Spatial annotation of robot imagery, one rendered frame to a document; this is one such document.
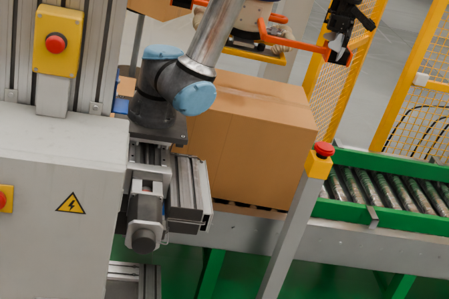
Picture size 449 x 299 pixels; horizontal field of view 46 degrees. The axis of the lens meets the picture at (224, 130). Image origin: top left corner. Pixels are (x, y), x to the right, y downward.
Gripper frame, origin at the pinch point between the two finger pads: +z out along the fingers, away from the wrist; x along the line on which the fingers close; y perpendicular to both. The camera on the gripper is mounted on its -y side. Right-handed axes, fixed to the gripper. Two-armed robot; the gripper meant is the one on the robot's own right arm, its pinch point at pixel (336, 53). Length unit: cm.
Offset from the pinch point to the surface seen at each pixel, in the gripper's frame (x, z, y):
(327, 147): 23.5, 23.6, -0.4
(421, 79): -67, 25, -68
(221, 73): -40, 34, 32
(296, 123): -6.9, 33.1, 2.8
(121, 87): -89, 75, 75
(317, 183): 26.2, 36.4, -0.9
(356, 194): -27, 73, -43
